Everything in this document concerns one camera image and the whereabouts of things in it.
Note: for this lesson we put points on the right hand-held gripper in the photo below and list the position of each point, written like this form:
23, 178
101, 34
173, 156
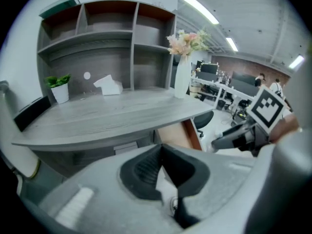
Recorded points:
267, 108

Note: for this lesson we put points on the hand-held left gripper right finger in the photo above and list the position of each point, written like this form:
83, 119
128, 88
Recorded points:
219, 179

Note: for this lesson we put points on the grey wooden desk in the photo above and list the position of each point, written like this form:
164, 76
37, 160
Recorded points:
109, 116

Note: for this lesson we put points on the row of white office desks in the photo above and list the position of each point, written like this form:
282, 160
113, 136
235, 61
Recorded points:
226, 88

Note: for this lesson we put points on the black office chair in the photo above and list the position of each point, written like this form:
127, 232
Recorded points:
203, 119

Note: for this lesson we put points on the wooden desk drawer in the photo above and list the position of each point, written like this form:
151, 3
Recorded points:
175, 133

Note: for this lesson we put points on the white tissue pack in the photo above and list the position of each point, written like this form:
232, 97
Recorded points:
109, 86

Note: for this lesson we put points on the black yellow vacuum cleaner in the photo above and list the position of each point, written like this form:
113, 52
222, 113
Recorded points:
240, 117

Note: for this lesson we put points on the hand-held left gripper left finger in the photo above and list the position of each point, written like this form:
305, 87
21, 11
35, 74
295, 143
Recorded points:
107, 199

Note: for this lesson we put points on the black monitor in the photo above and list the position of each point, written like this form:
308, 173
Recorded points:
243, 82
209, 68

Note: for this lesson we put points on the pink flower bouquet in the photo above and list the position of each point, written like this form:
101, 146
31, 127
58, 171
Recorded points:
187, 43

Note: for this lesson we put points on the dark teal box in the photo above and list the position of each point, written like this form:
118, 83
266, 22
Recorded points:
31, 113

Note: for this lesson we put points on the grey wooden hutch shelf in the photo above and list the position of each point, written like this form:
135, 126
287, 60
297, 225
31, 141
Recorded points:
109, 60

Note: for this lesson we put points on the long ceiling light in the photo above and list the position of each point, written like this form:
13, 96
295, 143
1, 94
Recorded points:
231, 44
296, 62
200, 8

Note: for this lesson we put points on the white ribbed vase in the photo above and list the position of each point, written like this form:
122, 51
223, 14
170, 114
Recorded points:
182, 79

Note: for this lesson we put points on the teal folder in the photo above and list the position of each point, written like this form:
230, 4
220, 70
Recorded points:
58, 7

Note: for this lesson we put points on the small green potted plant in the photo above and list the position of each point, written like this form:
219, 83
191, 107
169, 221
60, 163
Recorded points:
59, 91

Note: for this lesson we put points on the white round hole cover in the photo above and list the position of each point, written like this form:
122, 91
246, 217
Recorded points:
87, 75

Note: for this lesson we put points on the black trash bin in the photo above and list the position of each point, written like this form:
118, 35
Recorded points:
221, 105

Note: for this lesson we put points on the person's right forearm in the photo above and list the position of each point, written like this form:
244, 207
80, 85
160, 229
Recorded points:
285, 128

